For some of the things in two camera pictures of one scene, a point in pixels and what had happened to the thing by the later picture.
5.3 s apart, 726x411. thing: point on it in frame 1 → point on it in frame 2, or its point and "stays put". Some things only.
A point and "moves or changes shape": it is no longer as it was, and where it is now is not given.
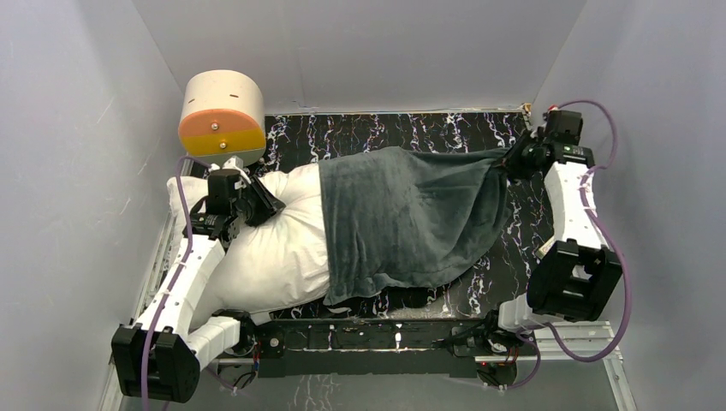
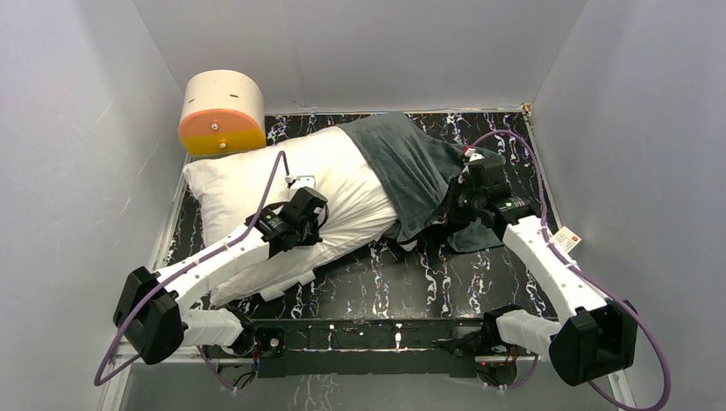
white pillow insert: [280, 260] moves or changes shape
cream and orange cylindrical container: [223, 115] stays put
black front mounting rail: [294, 348] stays put
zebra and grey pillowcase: [395, 217] moves or changes shape
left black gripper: [259, 200] → [309, 203]
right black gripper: [511, 163] → [457, 184]
